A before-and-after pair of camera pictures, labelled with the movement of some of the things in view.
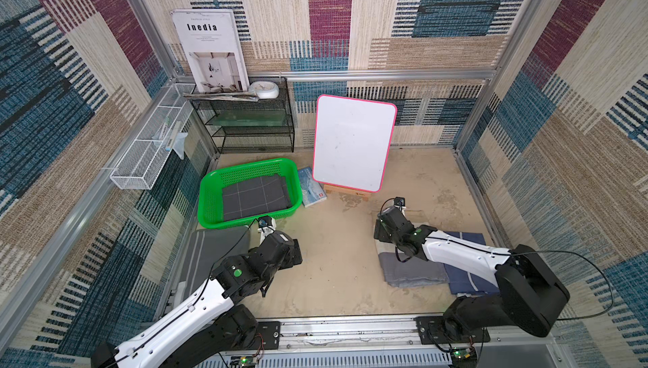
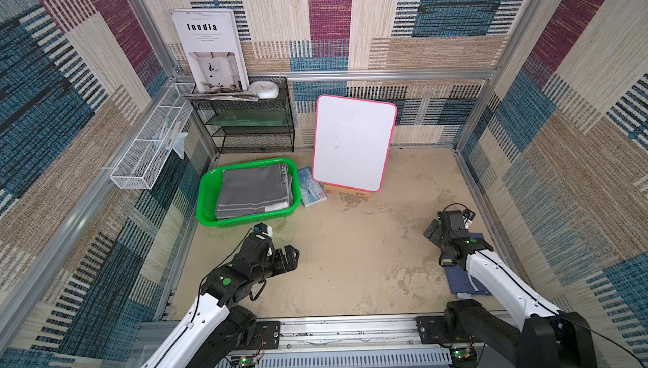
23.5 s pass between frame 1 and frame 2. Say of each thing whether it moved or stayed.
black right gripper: moved
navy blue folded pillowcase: stayed
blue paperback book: stayed
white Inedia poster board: stayed
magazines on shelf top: stayed
